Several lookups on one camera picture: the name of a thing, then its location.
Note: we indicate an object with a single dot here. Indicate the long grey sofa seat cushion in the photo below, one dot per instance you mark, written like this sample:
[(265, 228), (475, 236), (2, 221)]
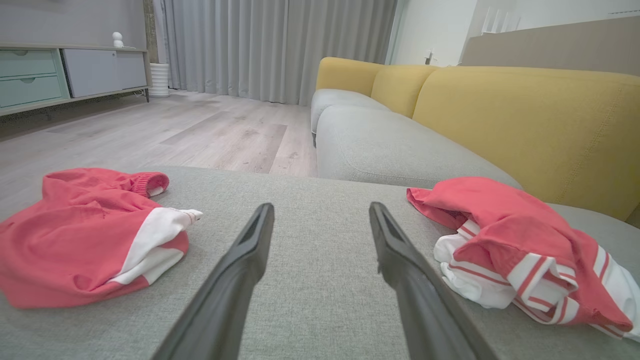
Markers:
[(390, 145)]

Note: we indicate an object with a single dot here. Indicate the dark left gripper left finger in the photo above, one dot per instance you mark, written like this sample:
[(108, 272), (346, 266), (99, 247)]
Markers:
[(225, 295)]

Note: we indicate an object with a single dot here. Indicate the small yellow sofa back cushion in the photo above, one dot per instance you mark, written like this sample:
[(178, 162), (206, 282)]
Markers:
[(345, 75)]

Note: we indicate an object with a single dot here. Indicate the wide yellow sofa back cushion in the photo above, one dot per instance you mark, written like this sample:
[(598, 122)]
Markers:
[(525, 130)]

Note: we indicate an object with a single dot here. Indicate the red jersey with white stripes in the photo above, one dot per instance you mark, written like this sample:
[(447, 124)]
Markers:
[(500, 220)]

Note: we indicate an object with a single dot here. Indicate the white upright slats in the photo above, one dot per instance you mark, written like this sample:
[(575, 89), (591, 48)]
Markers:
[(500, 22)]

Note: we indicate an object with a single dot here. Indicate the low wooden media cabinet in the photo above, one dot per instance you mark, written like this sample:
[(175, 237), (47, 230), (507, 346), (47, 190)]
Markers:
[(90, 72)]

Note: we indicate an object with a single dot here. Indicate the red shorts with white trim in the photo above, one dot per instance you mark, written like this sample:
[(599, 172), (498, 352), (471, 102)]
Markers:
[(75, 240)]

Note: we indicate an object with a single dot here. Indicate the beige partition panel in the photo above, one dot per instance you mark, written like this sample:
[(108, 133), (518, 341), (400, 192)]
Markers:
[(560, 47)]

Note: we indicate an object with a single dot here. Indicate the white ribbed floor bin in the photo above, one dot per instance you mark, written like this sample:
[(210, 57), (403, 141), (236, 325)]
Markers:
[(159, 80)]

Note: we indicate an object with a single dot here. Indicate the medium yellow sofa back cushion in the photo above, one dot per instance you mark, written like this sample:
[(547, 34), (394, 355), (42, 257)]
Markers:
[(400, 87)]

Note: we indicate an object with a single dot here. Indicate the small grey sofa seat cushion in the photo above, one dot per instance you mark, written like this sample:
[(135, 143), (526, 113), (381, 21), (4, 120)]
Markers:
[(335, 100)]

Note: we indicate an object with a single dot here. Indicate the grey pleated curtain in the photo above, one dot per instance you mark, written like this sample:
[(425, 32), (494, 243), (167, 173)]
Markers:
[(275, 45)]

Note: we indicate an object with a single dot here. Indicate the small white round camera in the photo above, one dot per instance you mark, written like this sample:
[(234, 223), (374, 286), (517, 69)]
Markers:
[(117, 40)]

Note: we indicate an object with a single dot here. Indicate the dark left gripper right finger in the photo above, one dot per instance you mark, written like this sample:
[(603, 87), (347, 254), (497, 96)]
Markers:
[(425, 310)]

